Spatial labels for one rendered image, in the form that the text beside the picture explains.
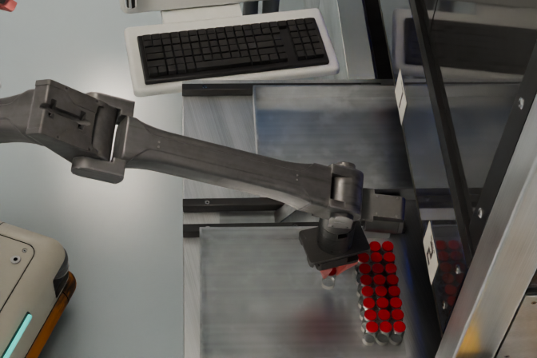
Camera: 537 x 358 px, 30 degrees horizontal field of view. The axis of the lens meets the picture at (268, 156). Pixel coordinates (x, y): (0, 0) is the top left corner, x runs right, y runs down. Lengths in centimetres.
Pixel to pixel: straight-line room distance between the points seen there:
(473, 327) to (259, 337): 39
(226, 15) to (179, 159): 97
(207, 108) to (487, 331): 78
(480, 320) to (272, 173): 36
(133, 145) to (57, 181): 167
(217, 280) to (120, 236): 115
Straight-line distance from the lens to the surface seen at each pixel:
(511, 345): 153
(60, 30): 343
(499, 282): 137
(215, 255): 177
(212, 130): 194
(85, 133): 131
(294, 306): 172
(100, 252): 284
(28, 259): 252
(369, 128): 197
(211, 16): 228
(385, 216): 151
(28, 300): 247
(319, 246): 161
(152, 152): 135
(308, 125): 196
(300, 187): 142
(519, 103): 121
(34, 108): 130
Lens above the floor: 236
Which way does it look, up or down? 51 degrees down
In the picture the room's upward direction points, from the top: 5 degrees clockwise
